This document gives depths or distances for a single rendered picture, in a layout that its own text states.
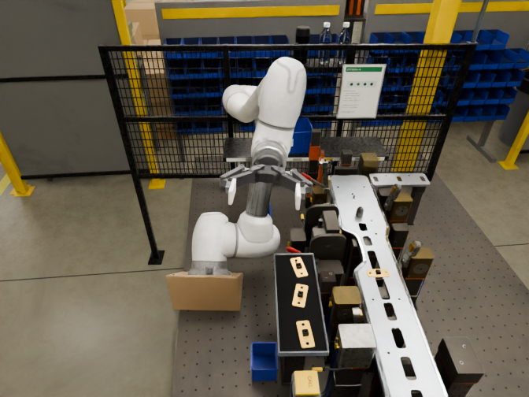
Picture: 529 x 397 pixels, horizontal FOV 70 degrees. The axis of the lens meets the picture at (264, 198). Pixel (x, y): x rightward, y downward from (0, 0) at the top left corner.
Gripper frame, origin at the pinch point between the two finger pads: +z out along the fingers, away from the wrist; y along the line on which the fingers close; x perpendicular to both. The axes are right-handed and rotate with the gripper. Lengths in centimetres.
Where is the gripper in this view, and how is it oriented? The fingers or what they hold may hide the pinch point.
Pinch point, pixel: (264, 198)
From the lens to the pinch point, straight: 76.7
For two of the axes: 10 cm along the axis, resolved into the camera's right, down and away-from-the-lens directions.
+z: -0.5, 4.2, -9.1
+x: 0.6, -9.0, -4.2
